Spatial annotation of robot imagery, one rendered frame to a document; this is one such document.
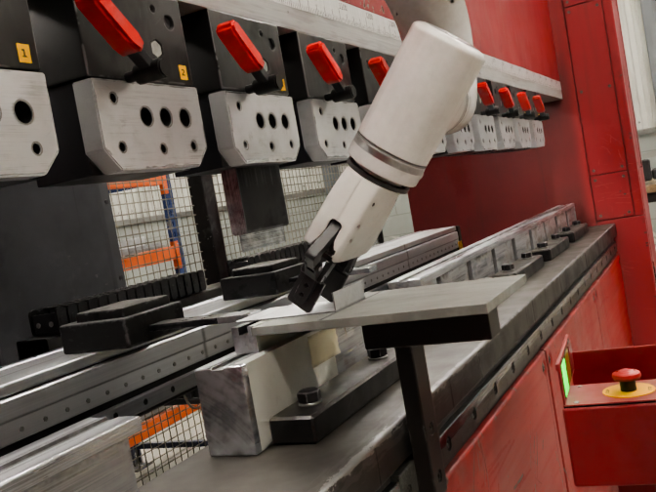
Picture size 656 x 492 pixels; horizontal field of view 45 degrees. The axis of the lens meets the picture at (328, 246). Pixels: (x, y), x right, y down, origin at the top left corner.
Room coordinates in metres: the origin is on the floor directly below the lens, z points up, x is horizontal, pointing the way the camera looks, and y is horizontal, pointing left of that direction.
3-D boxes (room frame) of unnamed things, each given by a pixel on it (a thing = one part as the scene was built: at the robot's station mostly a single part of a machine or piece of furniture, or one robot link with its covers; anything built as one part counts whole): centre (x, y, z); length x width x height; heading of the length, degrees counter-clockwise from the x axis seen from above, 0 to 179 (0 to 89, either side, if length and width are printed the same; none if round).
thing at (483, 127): (1.82, -0.36, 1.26); 0.15 x 0.09 x 0.17; 154
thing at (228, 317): (1.02, 0.22, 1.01); 0.26 x 0.12 x 0.05; 64
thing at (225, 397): (1.00, 0.05, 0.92); 0.39 x 0.06 x 0.10; 154
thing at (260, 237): (0.95, 0.07, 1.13); 0.10 x 0.02 x 0.10; 154
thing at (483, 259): (2.08, -0.49, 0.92); 1.67 x 0.06 x 0.10; 154
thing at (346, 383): (0.96, 0.00, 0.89); 0.30 x 0.05 x 0.03; 154
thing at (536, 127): (2.36, -0.63, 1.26); 0.15 x 0.09 x 0.17; 154
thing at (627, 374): (1.12, -0.39, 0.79); 0.04 x 0.04 x 0.04
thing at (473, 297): (0.88, -0.06, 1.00); 0.26 x 0.18 x 0.01; 64
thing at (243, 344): (0.97, 0.06, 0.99); 0.20 x 0.03 x 0.03; 154
